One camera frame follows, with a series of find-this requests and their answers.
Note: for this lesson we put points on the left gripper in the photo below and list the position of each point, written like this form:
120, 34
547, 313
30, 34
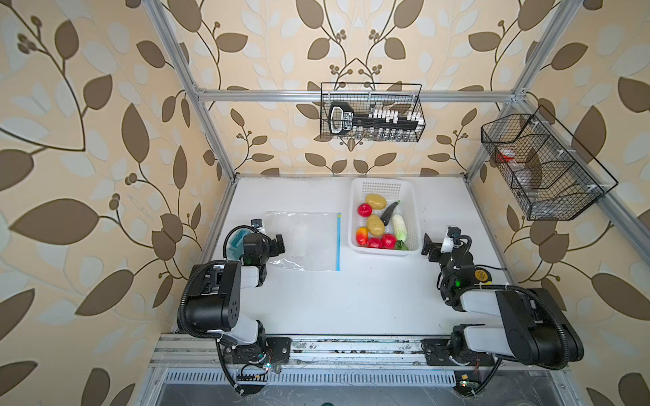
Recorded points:
274, 244

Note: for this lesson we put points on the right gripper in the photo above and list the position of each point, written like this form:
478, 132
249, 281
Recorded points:
434, 251

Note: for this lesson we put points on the clear zip top bag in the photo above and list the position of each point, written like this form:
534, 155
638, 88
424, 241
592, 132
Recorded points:
311, 240

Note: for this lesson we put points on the yellow potato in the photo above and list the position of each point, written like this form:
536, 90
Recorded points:
375, 226
376, 202

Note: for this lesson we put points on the small red apple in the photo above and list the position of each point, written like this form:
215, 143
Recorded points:
365, 210

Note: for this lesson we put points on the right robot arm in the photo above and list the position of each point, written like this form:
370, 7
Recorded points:
531, 328

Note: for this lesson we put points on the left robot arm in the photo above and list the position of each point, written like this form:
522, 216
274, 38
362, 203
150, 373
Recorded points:
211, 306

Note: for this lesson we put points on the teal block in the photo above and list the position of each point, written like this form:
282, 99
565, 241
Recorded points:
235, 244

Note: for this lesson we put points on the white green cucumber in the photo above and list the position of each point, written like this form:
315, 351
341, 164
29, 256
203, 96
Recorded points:
399, 227

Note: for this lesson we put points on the red apple right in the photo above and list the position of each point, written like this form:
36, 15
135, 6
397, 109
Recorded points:
389, 241

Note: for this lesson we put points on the white plastic basket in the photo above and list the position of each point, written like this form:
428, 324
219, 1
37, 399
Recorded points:
392, 190

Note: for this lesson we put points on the red apple middle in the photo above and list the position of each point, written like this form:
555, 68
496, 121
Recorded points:
375, 243

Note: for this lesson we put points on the red yellow mango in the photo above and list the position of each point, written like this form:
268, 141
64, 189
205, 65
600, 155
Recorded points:
362, 236

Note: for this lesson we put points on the red white item in basket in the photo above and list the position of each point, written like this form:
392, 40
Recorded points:
505, 155

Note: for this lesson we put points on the black tool in basket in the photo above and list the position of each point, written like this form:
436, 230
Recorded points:
341, 119

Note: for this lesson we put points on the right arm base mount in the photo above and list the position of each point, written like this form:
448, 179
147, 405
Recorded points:
446, 352

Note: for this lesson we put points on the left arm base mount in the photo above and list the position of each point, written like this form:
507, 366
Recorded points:
273, 351

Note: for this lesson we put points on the side wire basket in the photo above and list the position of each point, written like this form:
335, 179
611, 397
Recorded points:
555, 176

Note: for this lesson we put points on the aluminium front rail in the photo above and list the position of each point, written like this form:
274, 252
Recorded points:
352, 352

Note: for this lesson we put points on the back wire basket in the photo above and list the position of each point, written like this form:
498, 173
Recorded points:
397, 96

